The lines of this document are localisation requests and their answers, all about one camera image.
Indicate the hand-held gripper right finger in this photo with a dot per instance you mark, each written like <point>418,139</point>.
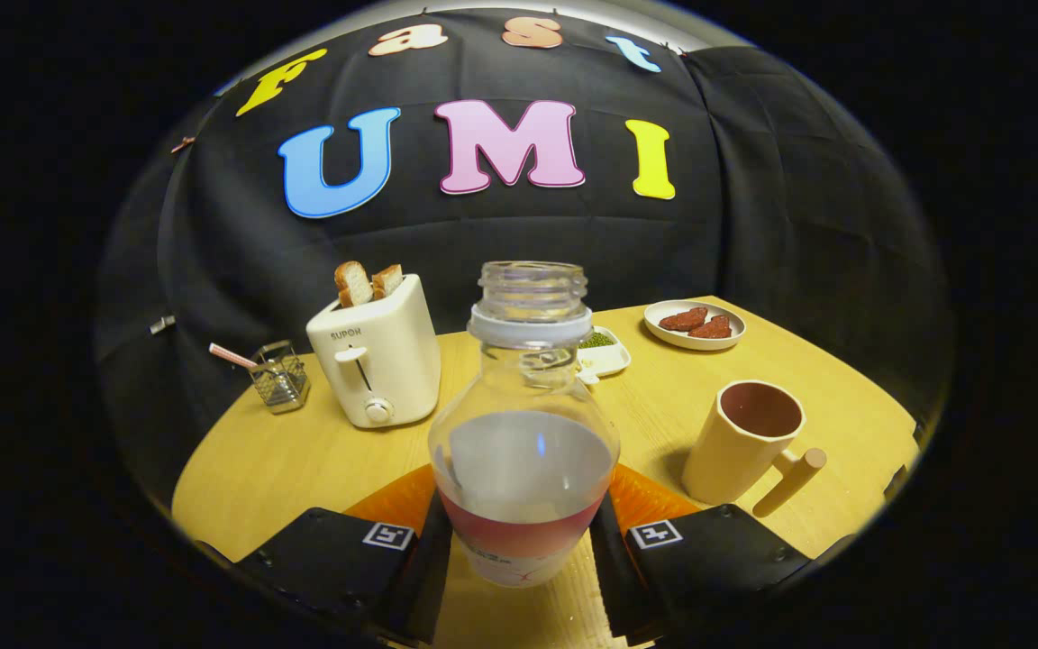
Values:
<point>717,559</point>

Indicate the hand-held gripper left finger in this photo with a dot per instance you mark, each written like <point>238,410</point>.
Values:
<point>330,559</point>

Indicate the clear juice bottle pink label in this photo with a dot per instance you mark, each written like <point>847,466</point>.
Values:
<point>523,469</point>

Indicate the wooden table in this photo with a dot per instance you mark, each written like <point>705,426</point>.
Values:
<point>303,460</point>

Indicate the white toaster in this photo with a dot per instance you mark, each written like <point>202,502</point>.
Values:
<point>393,361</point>

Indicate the pink straw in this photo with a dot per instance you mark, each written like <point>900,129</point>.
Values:
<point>232,356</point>

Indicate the white divided dish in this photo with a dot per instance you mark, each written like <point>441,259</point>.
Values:
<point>609,361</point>

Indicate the round white plate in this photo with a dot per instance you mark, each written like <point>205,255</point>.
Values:
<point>663,335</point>

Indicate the red meat piece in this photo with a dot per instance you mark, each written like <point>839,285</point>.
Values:
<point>711,328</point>
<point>683,319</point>

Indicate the green beans heap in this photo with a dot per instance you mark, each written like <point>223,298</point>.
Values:
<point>596,341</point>

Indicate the toast slice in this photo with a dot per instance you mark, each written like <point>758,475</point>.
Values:
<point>353,284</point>
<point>386,281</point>

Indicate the silver clip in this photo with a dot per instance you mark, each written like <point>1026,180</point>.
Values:
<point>162,324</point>

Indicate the pink clip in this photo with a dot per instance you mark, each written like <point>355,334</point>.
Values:
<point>183,144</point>

